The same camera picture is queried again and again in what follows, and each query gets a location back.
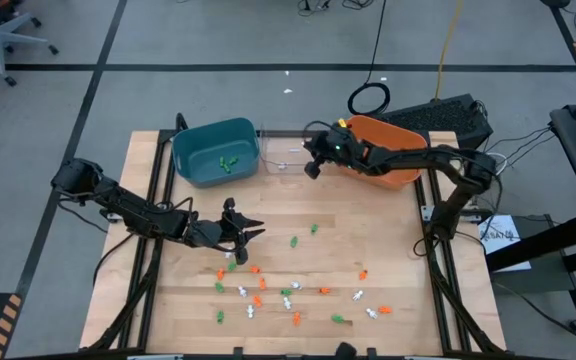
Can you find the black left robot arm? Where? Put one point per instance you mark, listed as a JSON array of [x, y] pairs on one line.
[[138, 212]]

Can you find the clear plastic bin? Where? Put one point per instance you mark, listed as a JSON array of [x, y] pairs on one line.
[[273, 150]]

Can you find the black table frame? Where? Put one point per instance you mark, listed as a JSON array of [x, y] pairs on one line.
[[164, 135]]

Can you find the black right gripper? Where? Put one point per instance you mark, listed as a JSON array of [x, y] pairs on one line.
[[343, 150]]

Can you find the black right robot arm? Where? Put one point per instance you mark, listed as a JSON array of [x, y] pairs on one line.
[[418, 160]]

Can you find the orange plastic bin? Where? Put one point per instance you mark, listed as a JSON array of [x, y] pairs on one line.
[[390, 131]]

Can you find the white printed paper sheet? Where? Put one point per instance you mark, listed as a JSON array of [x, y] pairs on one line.
[[505, 250]]

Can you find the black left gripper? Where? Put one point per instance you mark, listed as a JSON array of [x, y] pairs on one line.
[[213, 234]]

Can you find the black computer tower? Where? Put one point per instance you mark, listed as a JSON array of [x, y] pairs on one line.
[[443, 117]]

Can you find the teal plastic bin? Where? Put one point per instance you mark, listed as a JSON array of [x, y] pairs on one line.
[[203, 145]]

